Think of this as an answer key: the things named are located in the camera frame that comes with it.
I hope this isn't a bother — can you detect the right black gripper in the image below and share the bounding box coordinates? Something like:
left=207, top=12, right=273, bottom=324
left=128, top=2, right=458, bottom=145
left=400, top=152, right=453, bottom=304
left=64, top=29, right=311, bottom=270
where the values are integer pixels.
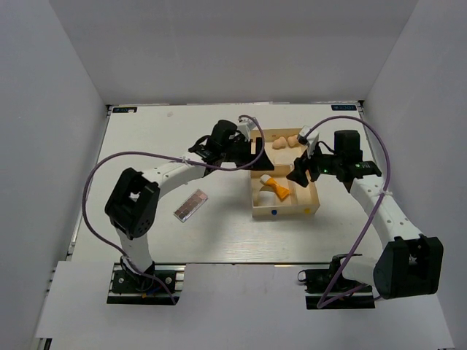
left=286, top=140, right=342, bottom=187

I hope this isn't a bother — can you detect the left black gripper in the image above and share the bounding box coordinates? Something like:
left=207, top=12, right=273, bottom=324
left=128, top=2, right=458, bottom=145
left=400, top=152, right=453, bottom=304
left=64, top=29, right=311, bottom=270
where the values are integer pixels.
left=220, top=136, right=274, bottom=171

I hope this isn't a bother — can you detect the orange sunscreen tube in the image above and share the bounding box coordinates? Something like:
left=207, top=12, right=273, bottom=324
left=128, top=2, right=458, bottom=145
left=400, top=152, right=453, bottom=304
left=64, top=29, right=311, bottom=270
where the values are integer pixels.
left=260, top=174, right=290, bottom=201

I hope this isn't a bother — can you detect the white bottle brown cap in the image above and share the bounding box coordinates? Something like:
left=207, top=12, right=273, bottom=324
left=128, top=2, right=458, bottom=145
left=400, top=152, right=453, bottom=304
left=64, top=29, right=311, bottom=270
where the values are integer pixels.
left=255, top=185, right=277, bottom=206

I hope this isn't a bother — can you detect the beige makeup sponge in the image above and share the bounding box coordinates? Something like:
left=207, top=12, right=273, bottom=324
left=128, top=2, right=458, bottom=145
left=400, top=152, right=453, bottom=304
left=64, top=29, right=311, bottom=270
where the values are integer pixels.
left=271, top=137, right=287, bottom=149
left=287, top=135, right=299, bottom=147

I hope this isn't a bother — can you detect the long clear eyeshadow palette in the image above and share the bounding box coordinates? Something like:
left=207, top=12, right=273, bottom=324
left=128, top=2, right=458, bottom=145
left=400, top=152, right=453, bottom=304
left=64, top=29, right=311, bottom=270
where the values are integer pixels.
left=174, top=189, right=208, bottom=222

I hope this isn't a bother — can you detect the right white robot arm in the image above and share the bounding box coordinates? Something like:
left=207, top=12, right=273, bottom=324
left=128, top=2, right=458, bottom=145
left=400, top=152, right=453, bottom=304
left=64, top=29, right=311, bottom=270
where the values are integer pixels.
left=287, top=127, right=444, bottom=300

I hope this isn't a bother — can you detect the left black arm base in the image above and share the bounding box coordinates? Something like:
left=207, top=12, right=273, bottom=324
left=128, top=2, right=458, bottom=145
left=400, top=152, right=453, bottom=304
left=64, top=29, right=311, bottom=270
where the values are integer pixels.
left=107, top=262, right=185, bottom=306

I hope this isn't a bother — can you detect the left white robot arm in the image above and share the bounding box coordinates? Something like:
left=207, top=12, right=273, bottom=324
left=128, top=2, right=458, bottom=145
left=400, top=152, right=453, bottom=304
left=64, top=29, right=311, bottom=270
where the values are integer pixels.
left=104, top=115, right=274, bottom=291

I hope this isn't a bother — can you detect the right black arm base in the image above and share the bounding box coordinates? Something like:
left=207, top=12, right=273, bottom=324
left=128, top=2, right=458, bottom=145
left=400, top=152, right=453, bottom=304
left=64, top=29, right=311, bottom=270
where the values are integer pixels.
left=297, top=268, right=375, bottom=310

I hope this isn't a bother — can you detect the cream three-compartment organizer box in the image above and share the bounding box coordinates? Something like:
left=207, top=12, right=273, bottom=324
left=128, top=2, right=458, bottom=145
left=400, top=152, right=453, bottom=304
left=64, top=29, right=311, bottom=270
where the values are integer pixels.
left=250, top=128, right=320, bottom=219

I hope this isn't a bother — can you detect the dark table corner label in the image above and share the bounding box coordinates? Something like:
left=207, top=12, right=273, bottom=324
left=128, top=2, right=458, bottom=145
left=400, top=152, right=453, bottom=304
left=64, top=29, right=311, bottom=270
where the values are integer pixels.
left=331, top=104, right=358, bottom=111

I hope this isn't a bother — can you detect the left table corner label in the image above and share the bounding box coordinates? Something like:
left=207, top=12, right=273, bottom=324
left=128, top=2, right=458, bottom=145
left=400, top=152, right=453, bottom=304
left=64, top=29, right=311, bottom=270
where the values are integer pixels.
left=112, top=106, right=138, bottom=114

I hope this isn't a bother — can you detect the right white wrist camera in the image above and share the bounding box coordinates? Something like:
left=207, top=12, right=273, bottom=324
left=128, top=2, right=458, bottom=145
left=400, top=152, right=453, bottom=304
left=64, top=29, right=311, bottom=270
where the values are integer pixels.
left=297, top=125, right=320, bottom=158

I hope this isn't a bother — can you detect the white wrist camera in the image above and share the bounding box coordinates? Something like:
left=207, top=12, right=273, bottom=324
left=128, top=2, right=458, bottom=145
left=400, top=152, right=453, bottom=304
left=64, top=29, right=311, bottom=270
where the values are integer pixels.
left=297, top=125, right=320, bottom=158
left=237, top=117, right=256, bottom=139

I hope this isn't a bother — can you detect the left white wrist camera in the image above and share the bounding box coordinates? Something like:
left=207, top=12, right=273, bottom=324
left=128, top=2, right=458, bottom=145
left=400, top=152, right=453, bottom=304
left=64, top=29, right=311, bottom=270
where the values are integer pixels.
left=237, top=117, right=256, bottom=139

